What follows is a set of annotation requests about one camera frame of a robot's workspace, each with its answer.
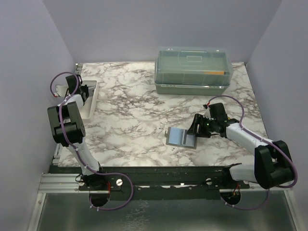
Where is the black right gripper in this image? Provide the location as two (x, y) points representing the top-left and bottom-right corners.
(187, 113), (217, 138)

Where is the grey leather card holder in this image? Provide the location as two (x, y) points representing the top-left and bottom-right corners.
(165, 127), (197, 149)

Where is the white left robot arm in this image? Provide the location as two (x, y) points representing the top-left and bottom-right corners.
(47, 72), (107, 190)

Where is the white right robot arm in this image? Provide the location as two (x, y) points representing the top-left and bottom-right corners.
(187, 103), (296, 189)

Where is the white plastic card tray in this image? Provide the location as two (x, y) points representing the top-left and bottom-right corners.
(68, 80), (99, 123)

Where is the clear lidded storage box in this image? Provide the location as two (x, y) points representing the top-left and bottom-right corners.
(154, 47), (233, 96)

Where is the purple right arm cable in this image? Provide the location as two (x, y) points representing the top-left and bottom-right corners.
(203, 95), (299, 210)

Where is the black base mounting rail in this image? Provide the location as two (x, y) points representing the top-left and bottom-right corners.
(48, 166), (249, 204)

